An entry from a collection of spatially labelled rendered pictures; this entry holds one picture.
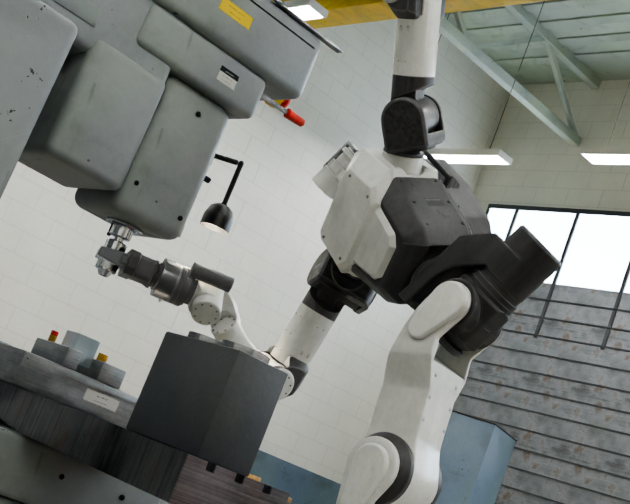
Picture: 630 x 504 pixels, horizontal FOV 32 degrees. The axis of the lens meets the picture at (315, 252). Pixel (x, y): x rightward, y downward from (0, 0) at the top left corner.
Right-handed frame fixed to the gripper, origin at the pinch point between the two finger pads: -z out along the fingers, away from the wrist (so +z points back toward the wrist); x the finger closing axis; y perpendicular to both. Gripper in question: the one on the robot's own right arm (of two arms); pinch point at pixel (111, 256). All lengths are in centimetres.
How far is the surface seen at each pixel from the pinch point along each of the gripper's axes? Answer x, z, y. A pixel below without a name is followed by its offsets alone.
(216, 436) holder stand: 61, 23, 29
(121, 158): 16.5, -6.9, -17.1
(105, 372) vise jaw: 7.9, 7.6, 23.7
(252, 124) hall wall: -774, 127, -276
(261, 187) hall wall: -790, 160, -227
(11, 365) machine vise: 12.6, -10.5, 29.3
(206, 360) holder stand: 55, 18, 18
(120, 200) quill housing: 12.2, -3.5, -9.9
